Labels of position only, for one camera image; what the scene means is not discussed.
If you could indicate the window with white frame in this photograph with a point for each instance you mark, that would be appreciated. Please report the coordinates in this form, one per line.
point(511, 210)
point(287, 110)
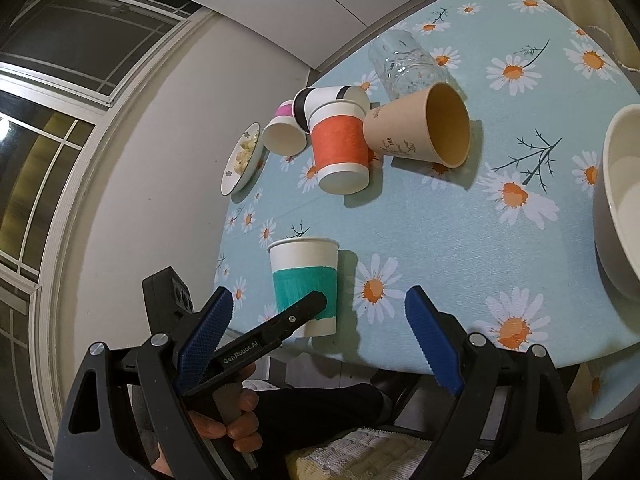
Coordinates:
point(68, 67)

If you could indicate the daisy print blue tablecloth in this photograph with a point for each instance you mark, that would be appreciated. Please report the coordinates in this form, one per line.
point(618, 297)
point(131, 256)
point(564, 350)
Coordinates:
point(504, 243)

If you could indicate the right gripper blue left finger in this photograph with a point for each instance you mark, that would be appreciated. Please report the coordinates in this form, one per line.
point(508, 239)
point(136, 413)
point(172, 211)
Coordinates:
point(202, 332)

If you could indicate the green banded paper cup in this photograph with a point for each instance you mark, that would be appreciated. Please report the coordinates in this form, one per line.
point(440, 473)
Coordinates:
point(300, 265)

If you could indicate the pink banded paper cup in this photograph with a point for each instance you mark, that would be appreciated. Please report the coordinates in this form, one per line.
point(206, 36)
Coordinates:
point(282, 135)

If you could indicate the person's left hand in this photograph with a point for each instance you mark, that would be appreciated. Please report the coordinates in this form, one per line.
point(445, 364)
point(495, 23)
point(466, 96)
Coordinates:
point(239, 422)

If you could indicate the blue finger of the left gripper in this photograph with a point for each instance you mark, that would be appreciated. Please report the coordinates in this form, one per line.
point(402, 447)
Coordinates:
point(237, 354)

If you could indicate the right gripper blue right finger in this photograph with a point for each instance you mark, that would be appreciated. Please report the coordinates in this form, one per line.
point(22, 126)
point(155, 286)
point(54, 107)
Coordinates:
point(439, 344)

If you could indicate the beige ceramic mug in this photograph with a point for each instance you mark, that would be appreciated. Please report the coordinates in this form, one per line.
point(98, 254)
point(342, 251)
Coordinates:
point(616, 203)

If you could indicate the quilted cream cushion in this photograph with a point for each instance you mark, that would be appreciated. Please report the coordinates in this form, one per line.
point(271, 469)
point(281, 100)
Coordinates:
point(362, 454)

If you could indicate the orange banded paper cup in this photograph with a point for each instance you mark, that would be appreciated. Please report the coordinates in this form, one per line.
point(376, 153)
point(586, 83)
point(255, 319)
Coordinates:
point(340, 151)

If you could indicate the black banded paper cup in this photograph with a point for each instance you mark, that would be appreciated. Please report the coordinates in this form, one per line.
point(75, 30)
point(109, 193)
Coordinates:
point(308, 99)

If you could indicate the floral bowl with food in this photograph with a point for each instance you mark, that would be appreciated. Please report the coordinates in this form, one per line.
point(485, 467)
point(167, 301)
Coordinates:
point(243, 161)

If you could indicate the brown kraft paper cup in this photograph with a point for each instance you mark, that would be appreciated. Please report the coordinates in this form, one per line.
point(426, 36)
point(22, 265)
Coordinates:
point(431, 125)

